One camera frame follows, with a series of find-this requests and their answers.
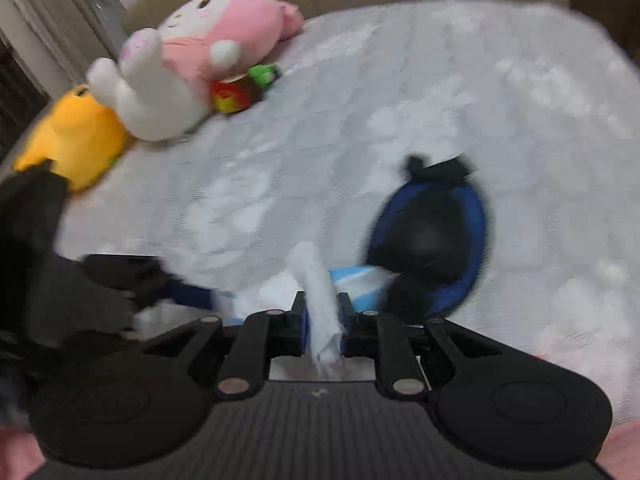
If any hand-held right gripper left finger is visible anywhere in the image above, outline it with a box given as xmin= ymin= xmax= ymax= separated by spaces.
xmin=142 ymin=291 xmax=308 ymax=401

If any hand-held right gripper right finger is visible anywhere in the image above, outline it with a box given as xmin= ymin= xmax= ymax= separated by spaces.
xmin=338 ymin=292 xmax=496 ymax=401

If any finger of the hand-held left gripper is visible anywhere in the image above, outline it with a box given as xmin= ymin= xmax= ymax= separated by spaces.
xmin=82 ymin=255 xmax=216 ymax=311

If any blue black pouch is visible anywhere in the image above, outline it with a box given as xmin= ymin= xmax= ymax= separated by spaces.
xmin=362 ymin=155 xmax=493 ymax=326

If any yellow plush toy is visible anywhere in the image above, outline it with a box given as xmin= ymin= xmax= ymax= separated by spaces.
xmin=12 ymin=85 xmax=128 ymax=192

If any small strawberry plush toy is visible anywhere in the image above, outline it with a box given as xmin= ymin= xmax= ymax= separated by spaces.
xmin=210 ymin=63 xmax=282 ymax=113

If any grey patterned bed cover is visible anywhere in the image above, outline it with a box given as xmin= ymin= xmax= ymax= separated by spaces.
xmin=52 ymin=0 xmax=640 ymax=426

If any beige curtain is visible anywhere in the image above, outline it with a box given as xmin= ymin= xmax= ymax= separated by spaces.
xmin=0 ymin=0 xmax=126 ymax=126

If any pink white plush toy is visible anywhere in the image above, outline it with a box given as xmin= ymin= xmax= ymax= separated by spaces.
xmin=87 ymin=0 xmax=306 ymax=142

